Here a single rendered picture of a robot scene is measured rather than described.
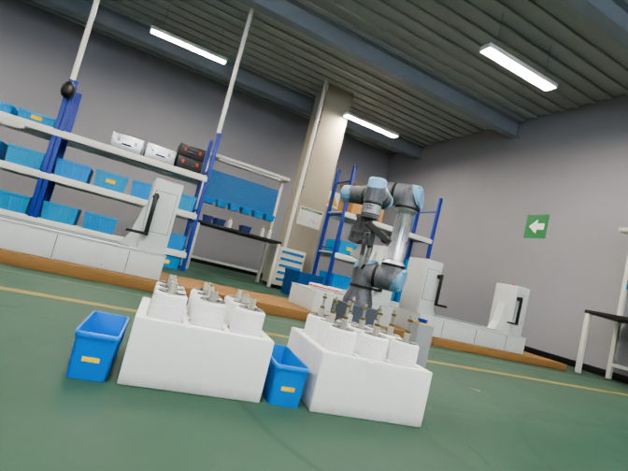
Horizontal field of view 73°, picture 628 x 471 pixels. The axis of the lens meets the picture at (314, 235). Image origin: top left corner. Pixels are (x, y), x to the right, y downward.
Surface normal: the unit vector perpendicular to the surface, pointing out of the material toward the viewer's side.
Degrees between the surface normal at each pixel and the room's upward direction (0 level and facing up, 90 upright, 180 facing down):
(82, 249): 90
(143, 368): 90
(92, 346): 92
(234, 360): 90
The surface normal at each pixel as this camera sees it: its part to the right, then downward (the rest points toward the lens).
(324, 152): 0.42, 0.03
